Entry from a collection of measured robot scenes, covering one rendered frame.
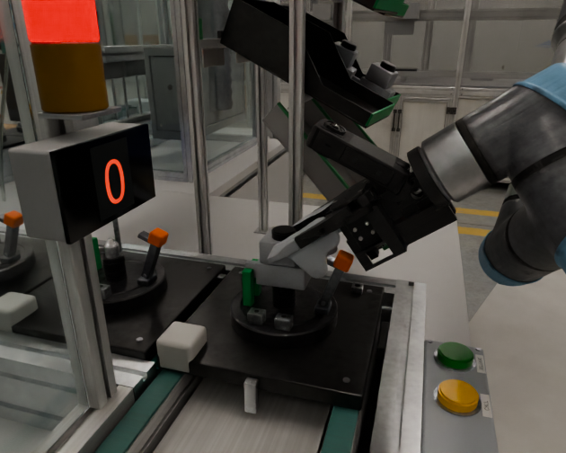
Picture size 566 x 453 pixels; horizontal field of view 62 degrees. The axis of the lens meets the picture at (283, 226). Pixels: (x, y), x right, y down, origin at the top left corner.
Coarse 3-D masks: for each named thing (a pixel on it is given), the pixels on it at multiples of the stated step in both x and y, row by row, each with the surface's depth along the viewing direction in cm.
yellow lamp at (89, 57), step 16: (32, 48) 34; (48, 48) 34; (64, 48) 34; (80, 48) 34; (96, 48) 36; (48, 64) 34; (64, 64) 34; (80, 64) 35; (96, 64) 36; (48, 80) 35; (64, 80) 35; (80, 80) 35; (96, 80) 36; (48, 96) 35; (64, 96) 35; (80, 96) 35; (96, 96) 36; (64, 112) 36
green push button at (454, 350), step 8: (448, 344) 56; (456, 344) 56; (440, 352) 55; (448, 352) 55; (456, 352) 55; (464, 352) 55; (472, 352) 55; (440, 360) 55; (448, 360) 54; (456, 360) 54; (464, 360) 54; (472, 360) 54; (456, 368) 54; (464, 368) 54
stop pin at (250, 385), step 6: (246, 378) 52; (252, 378) 52; (246, 384) 51; (252, 384) 51; (258, 384) 52; (246, 390) 51; (252, 390) 51; (258, 390) 52; (246, 396) 52; (252, 396) 51; (258, 396) 52; (246, 402) 52; (252, 402) 52; (258, 402) 52; (246, 408) 52; (252, 408) 52; (258, 408) 53
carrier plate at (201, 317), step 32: (224, 288) 70; (384, 288) 70; (192, 320) 62; (224, 320) 62; (352, 320) 62; (224, 352) 55; (256, 352) 55; (288, 352) 55; (320, 352) 55; (352, 352) 55; (288, 384) 51; (320, 384) 50; (352, 384) 50
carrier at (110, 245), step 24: (96, 240) 69; (120, 240) 73; (96, 264) 70; (120, 264) 67; (144, 264) 73; (168, 264) 77; (192, 264) 77; (216, 264) 77; (120, 288) 66; (144, 288) 66; (168, 288) 70; (192, 288) 70; (120, 312) 63; (144, 312) 63; (168, 312) 63; (192, 312) 67; (120, 336) 58; (144, 336) 58
